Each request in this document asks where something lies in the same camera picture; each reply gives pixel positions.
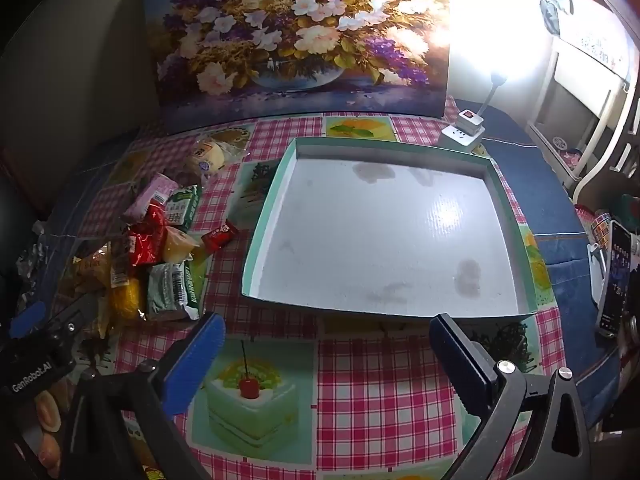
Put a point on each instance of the white adapter red switch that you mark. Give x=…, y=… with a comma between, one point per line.
x=470, y=119

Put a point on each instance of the flower painting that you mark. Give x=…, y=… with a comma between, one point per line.
x=300, y=35

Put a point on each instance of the yellow jelly cup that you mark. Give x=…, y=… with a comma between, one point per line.
x=177, y=246

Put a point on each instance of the round bun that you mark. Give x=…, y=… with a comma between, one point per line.
x=207, y=157

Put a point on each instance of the green white biscuit packet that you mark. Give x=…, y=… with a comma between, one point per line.
x=182, y=207

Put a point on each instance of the white shelf cart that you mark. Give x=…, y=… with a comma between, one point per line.
x=547, y=90

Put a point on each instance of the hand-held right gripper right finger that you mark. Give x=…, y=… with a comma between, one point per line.
x=462, y=360

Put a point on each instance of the crumpled foil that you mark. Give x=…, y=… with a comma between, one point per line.
x=30, y=265

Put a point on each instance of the white round lattice disc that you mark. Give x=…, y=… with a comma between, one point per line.
x=560, y=142

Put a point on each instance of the white phone stand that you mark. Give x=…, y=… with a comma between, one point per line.
x=595, y=270

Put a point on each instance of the yellow cake packet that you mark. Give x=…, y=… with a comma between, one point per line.
x=125, y=295

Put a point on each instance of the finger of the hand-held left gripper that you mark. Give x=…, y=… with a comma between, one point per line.
x=27, y=319
x=72, y=312

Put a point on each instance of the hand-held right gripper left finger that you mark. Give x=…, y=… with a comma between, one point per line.
x=197, y=360

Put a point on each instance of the smartphone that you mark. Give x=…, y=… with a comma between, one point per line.
x=617, y=280

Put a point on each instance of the pink snack packet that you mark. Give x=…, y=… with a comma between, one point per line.
x=150, y=195

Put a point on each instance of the white cardboard tray green rim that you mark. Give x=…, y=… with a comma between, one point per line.
x=380, y=230

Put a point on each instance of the blue cloth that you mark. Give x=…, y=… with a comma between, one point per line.
x=550, y=190

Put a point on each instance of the small dark red wafer packet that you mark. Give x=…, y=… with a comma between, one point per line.
x=220, y=236

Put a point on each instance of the metal jar lid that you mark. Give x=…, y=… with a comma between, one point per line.
x=635, y=327

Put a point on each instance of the green checked cake packet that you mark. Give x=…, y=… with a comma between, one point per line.
x=170, y=290

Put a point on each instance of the white gooseneck lamp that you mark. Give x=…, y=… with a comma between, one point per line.
x=492, y=92

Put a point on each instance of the tan bread packet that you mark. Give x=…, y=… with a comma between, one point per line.
x=87, y=280

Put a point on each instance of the pink patterned item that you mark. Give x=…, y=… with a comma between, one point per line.
x=575, y=157

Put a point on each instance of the teal toy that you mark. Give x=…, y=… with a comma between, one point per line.
x=631, y=207

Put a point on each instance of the blue white wall ornament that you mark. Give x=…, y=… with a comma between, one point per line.
x=552, y=7

